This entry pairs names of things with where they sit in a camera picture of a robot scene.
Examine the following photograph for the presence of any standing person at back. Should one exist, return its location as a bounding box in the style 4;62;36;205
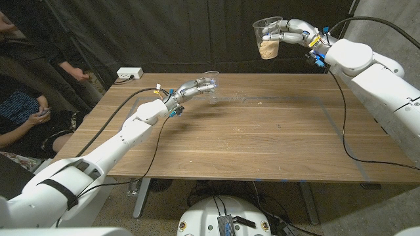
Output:
44;0;108;91

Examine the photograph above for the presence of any black power strip cable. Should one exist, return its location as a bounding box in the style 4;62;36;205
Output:
113;75;135;85

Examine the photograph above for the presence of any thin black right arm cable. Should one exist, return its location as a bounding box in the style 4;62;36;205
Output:
327;69;420;171

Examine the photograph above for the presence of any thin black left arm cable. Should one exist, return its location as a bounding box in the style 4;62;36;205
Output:
55;116;171;229

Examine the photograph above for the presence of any seated person in blue top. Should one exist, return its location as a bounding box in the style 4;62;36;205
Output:
0;73;83;158

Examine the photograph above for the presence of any person in brown sweater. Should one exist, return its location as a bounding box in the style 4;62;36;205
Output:
0;11;27;43

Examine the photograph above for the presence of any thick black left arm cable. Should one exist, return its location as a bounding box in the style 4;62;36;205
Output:
75;87;170;158

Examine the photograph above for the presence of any clear plastic bottle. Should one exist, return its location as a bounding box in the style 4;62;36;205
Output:
127;178;144;197

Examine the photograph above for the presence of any grey box on torso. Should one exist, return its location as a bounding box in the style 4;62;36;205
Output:
217;214;236;236

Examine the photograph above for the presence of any person in black clothes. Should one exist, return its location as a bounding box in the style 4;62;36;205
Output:
6;32;95;114

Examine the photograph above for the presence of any white power strip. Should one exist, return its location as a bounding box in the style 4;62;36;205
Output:
116;67;144;80

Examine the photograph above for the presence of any black backdrop curtain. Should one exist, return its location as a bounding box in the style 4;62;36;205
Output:
49;0;357;89

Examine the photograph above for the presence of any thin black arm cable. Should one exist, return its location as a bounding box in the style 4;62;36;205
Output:
327;69;420;171
55;116;171;229

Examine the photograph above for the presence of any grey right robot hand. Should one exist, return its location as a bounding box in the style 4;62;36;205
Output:
262;18;331;55

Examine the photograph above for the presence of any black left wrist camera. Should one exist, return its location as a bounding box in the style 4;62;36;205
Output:
169;104;185;118

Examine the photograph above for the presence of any clear plastic cup with sugar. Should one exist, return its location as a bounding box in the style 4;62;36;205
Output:
252;16;284;60

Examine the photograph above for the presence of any grey table leg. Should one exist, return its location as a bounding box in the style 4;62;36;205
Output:
133;178;152;219
299;182;320;226

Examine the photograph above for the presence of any black backdrop stand pole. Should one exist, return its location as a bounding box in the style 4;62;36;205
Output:
324;0;360;75

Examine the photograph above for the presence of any black round floor object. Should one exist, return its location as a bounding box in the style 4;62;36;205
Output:
149;178;173;193

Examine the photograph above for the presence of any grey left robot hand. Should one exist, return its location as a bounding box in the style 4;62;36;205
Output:
163;77;217;114

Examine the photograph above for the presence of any white robot torso base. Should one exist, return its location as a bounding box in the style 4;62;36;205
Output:
176;195;273;236

